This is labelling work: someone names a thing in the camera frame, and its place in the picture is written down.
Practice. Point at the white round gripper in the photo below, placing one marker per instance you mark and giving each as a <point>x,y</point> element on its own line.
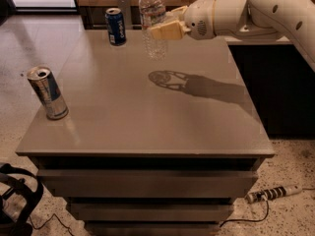
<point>198,18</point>

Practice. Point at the clear plastic water bottle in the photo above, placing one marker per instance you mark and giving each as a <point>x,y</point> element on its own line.
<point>152,12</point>

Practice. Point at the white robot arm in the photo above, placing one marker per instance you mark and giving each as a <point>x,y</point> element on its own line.
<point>248,20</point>

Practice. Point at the blue pepsi can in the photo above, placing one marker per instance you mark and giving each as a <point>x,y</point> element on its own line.
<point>115,26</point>

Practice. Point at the silver blue red bull can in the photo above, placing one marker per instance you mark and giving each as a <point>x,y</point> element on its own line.
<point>48,92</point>

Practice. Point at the grey drawer cabinet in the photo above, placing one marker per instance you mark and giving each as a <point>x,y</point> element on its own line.
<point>149,148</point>

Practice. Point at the white power strip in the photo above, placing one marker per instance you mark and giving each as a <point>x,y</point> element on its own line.
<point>272,194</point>

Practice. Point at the black chair base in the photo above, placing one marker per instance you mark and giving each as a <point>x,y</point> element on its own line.
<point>18,201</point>

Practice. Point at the left metal bracket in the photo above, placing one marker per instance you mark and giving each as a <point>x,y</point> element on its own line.
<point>125,7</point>

